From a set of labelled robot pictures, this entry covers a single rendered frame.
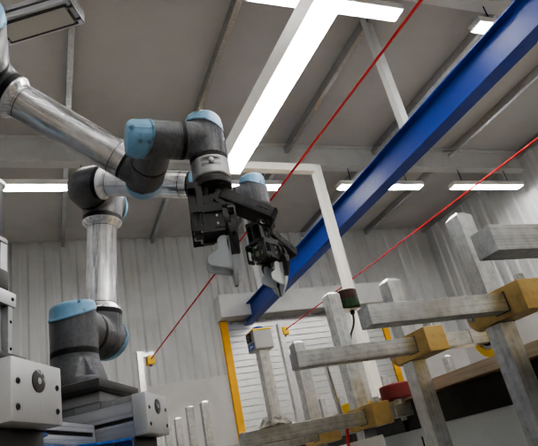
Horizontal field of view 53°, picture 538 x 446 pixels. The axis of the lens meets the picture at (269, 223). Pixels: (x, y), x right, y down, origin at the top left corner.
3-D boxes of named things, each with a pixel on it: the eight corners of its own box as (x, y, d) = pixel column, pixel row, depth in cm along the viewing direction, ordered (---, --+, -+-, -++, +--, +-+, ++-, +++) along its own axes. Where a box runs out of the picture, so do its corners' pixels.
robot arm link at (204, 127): (176, 129, 112) (216, 131, 115) (182, 174, 107) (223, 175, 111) (184, 104, 106) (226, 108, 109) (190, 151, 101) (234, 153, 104)
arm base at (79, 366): (29, 397, 125) (28, 355, 129) (63, 403, 138) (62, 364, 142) (91, 382, 123) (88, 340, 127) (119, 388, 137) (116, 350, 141)
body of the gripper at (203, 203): (194, 251, 101) (187, 196, 106) (239, 246, 103) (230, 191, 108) (193, 234, 94) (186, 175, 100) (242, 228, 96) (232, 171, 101)
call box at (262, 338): (256, 350, 179) (251, 328, 182) (249, 357, 185) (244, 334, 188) (275, 349, 182) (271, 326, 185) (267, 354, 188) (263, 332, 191)
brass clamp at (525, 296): (526, 309, 84) (513, 278, 86) (468, 334, 95) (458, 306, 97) (553, 305, 87) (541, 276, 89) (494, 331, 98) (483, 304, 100)
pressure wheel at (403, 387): (403, 432, 124) (389, 380, 128) (385, 436, 130) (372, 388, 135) (431, 426, 127) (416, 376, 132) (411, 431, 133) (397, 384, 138)
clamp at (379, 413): (376, 426, 121) (370, 402, 123) (347, 434, 131) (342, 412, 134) (396, 421, 123) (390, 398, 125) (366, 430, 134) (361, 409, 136)
